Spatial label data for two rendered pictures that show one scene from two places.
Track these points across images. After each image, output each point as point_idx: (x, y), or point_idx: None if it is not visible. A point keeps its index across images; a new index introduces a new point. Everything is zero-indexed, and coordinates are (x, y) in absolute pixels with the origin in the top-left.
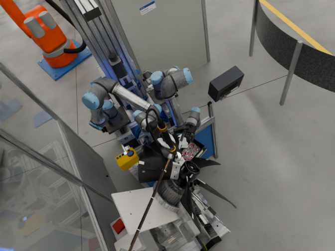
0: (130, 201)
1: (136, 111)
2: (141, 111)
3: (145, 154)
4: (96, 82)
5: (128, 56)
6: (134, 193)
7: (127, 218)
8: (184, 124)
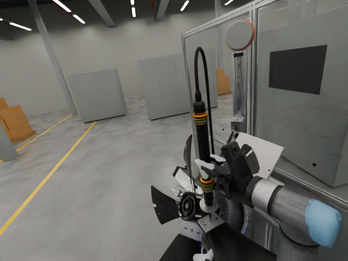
0: (260, 158)
1: (327, 215)
2: (310, 220)
3: (249, 162)
4: None
5: None
6: (263, 173)
7: (250, 140)
8: None
